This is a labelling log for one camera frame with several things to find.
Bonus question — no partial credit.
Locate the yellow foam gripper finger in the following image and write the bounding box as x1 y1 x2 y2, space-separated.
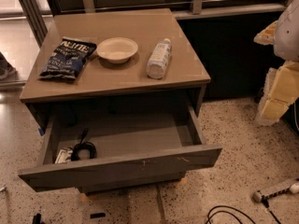
253 21 278 46
255 61 299 126

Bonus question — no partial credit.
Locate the blue chip bag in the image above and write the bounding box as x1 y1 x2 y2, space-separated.
39 37 97 79

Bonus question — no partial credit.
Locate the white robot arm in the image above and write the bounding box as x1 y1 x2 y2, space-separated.
254 0 299 126

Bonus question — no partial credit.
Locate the grey open top drawer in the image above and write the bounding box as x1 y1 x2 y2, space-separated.
19 110 221 193

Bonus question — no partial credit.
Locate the white packet in drawer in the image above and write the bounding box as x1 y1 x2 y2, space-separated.
55 148 73 163

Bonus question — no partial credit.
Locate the clear plastic water bottle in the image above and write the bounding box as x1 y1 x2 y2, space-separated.
147 38 172 79

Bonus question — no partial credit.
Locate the white paper bowl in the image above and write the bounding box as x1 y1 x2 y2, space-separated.
96 37 138 64

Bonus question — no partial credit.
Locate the small black floor object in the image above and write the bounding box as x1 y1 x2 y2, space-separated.
90 213 106 218

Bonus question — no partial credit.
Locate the blue tape piece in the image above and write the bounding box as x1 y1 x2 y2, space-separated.
38 128 45 136

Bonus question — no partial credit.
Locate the black object bottom left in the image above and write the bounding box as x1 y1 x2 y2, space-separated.
32 213 44 224

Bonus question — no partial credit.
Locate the black floor cable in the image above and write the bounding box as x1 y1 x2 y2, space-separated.
205 199 283 224

